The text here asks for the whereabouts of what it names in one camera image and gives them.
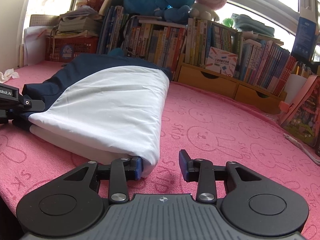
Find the small red basket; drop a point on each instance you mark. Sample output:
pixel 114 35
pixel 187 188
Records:
pixel 95 4

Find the blue whale plush toy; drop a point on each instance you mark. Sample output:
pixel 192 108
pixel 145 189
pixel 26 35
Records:
pixel 145 7

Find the pink house shaped box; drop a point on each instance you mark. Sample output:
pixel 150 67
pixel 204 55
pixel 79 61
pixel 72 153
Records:
pixel 301 117

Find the wooden desktop drawer shelf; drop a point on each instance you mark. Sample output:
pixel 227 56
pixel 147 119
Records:
pixel 227 86

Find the pink hooded rabbit plush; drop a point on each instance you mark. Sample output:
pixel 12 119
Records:
pixel 206 9

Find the stack of papers and magazines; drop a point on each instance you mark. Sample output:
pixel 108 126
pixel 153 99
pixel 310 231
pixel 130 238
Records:
pixel 82 22

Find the crumpled white tissue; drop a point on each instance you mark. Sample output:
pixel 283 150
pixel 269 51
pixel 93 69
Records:
pixel 8 74

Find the row of upright books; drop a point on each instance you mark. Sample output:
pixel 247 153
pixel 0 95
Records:
pixel 262 60

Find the white navy zip jacket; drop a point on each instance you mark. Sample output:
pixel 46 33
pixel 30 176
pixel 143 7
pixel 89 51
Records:
pixel 101 107

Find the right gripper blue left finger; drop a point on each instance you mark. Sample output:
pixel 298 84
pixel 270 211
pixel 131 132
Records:
pixel 123 170

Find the folded green towels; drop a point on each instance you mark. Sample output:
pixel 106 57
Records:
pixel 245 23

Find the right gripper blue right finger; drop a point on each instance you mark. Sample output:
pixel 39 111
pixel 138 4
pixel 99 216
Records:
pixel 200 171

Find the white colourful stationery box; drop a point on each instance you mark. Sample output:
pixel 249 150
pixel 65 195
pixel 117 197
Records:
pixel 221 61

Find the red plastic crate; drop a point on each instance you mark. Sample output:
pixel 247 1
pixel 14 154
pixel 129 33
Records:
pixel 66 49

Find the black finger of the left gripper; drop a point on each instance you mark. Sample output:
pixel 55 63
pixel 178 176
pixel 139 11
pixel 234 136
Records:
pixel 13 103

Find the dark blue poster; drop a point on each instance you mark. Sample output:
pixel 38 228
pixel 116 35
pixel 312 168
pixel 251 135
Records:
pixel 305 40

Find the blue round ball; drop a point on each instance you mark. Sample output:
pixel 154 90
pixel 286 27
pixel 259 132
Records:
pixel 116 52

